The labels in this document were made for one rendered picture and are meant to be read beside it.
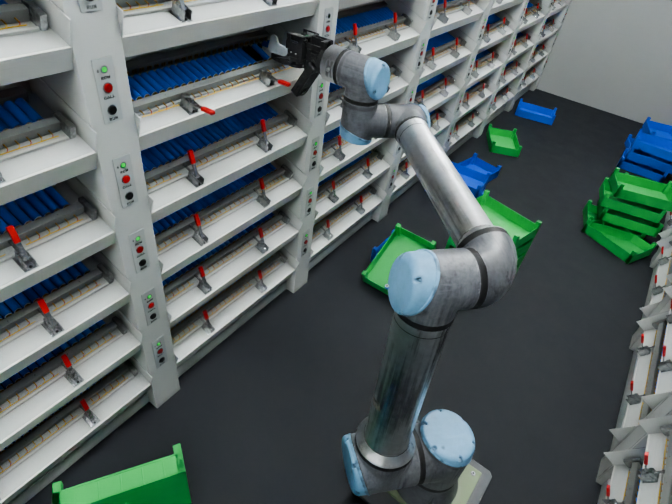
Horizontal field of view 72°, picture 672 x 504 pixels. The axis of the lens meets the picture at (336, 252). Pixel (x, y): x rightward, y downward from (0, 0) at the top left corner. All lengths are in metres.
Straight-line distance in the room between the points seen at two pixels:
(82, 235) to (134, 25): 0.44
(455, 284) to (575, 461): 1.15
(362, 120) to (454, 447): 0.86
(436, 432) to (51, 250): 0.99
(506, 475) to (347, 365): 0.63
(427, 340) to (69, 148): 0.77
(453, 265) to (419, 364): 0.22
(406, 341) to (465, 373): 1.00
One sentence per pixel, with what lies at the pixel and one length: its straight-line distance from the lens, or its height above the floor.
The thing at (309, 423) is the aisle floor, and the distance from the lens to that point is 1.65.
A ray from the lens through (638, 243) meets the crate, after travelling 3.05.
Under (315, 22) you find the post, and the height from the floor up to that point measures 1.07.
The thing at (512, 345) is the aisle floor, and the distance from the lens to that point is 2.08.
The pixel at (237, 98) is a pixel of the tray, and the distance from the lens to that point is 1.26.
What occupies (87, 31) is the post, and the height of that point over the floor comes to 1.15.
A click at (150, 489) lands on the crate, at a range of 1.40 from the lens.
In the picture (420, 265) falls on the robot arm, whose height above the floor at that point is 0.92.
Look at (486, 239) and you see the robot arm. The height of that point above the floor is 0.92.
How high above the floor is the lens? 1.43
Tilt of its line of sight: 40 degrees down
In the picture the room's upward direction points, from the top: 9 degrees clockwise
